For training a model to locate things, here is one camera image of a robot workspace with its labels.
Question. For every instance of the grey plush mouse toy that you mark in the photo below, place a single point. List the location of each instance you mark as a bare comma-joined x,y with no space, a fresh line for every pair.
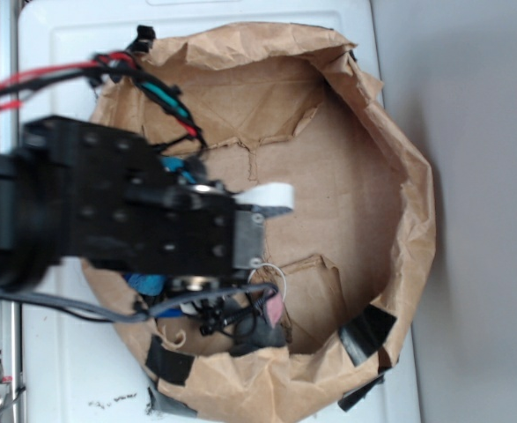
261,329

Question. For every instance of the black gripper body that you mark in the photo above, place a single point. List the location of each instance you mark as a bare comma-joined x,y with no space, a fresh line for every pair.
194,235

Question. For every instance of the brown paper bag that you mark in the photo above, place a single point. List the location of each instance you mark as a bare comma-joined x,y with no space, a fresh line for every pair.
288,103

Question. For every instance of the blue sponge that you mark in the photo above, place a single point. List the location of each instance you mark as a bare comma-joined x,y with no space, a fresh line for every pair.
145,284

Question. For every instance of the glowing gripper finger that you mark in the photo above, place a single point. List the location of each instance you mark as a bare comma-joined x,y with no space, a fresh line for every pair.
270,200

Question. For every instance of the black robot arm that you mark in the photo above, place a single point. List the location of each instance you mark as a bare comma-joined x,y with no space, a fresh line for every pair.
78,189

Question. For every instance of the white paper bag handle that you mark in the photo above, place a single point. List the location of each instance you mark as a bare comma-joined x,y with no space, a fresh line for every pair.
269,272

